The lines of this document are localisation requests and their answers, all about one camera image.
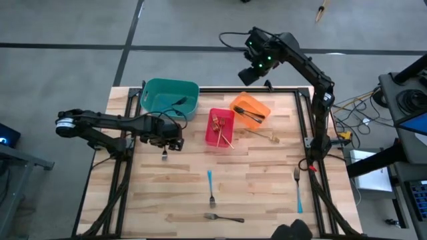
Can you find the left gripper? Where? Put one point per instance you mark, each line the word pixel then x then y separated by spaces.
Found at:
pixel 163 133

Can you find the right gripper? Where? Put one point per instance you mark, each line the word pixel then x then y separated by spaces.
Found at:
pixel 263 58

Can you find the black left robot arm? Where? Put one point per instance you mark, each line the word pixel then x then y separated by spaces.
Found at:
pixel 110 121

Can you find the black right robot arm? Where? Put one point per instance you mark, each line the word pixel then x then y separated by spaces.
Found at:
pixel 320 116

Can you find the orange plastic bin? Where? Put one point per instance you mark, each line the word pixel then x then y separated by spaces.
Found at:
pixel 248 99

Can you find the teal plastic bin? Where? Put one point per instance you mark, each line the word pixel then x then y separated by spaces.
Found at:
pixel 153 88

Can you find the pink plastic bin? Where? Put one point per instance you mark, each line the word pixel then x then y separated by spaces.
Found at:
pixel 210 140

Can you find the yellow and black hand tool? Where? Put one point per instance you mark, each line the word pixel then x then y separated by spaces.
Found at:
pixel 321 13

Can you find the yellow plug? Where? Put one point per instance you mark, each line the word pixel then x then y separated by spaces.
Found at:
pixel 345 135

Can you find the grey metal table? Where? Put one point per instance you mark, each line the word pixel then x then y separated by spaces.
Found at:
pixel 26 159

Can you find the grey equipment cart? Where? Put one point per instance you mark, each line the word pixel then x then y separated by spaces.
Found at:
pixel 390 100

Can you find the black electronic box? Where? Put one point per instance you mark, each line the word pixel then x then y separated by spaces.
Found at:
pixel 8 135

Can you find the white box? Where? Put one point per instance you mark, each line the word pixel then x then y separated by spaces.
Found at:
pixel 370 176

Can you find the blue tablet screen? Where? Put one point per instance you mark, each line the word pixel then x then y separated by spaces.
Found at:
pixel 417 125

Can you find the black keyboard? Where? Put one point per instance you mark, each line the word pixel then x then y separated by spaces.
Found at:
pixel 419 203

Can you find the black frame clamp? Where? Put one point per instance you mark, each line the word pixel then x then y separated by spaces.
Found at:
pixel 268 86

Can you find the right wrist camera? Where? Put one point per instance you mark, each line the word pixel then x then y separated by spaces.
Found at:
pixel 256 38

